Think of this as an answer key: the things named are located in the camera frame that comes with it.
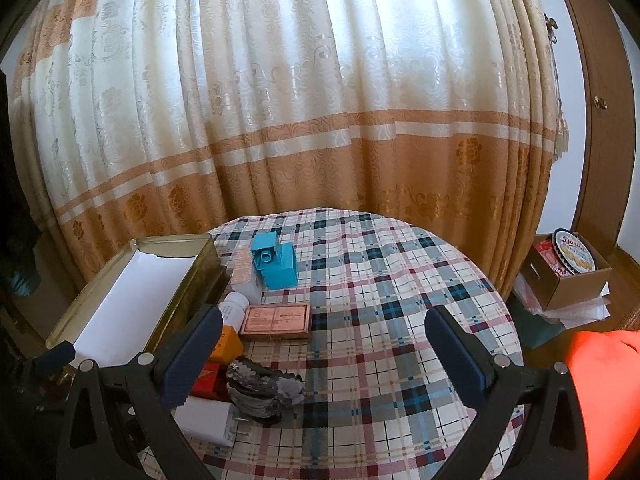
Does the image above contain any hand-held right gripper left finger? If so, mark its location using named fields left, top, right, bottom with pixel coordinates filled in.
left=56, top=304, right=226, bottom=480

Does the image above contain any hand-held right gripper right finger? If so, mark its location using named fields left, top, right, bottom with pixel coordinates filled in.
left=424, top=305, right=586, bottom=480

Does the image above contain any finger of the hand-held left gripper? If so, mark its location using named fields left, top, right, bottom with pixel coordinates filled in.
left=30, top=341, right=76, bottom=378

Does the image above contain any red box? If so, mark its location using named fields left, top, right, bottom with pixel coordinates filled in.
left=190, top=360, right=232, bottom=401

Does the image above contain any orange box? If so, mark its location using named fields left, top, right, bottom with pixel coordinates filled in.
left=207, top=325, right=244, bottom=363

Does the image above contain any white power adapter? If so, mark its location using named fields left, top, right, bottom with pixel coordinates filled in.
left=172, top=395, right=240, bottom=447

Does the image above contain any white bottle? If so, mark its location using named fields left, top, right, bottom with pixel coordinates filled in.
left=217, top=291, right=250, bottom=328

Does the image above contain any sequined black shoe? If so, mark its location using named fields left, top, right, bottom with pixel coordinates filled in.
left=225, top=357, right=306, bottom=423

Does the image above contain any gold tin box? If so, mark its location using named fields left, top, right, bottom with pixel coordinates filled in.
left=45, top=234, right=233, bottom=368

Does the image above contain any pink box with white end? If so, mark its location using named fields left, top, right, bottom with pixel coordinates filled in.
left=230, top=252, right=263, bottom=298

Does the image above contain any plain teal block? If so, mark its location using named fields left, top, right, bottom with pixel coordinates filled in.
left=262, top=242, right=299, bottom=291

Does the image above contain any teal block with round hole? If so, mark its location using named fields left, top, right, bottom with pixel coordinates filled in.
left=250, top=232, right=282, bottom=281

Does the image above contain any dark green bag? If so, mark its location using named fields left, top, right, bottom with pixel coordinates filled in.
left=507, top=295, right=566, bottom=351

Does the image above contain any white paper lining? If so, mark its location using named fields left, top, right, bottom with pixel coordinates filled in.
left=75, top=252, right=198, bottom=361

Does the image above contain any plaid tablecloth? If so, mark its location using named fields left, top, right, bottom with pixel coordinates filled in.
left=135, top=207, right=526, bottom=480

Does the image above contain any red packet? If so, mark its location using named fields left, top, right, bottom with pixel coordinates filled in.
left=532, top=239, right=563, bottom=273

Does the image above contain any cardboard box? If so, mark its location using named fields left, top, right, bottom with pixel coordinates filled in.
left=525, top=232, right=613, bottom=311

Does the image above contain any orange cloth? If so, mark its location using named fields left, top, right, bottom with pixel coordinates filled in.
left=562, top=330, right=640, bottom=480

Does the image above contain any wooden door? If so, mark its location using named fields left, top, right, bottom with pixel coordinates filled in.
left=545, top=0, right=636, bottom=256

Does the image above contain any cream and orange floral curtain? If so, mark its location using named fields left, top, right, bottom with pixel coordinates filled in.
left=10, top=0, right=566, bottom=306

